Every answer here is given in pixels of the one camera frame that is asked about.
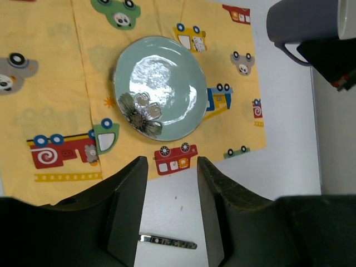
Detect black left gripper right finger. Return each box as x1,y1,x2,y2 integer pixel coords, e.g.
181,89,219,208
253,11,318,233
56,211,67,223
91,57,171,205
197,157,355,266

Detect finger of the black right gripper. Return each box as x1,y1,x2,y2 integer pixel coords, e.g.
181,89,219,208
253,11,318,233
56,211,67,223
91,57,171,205
297,38,355,91

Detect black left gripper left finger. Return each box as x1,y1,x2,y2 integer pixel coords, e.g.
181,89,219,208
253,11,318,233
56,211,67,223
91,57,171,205
1,156,148,266

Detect silver spoon patterned handle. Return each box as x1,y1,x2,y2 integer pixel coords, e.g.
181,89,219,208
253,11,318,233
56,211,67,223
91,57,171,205
138,234,197,250

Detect purple ceramic mug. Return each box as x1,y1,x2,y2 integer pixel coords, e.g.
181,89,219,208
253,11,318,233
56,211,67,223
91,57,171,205
266,0,355,66

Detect yellow car-print cloth placemat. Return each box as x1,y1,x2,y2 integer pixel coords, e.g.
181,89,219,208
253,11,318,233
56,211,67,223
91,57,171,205
1,1,266,205

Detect green floral ceramic plate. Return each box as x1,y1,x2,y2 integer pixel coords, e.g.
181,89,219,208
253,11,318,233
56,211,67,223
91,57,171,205
112,36,207,141

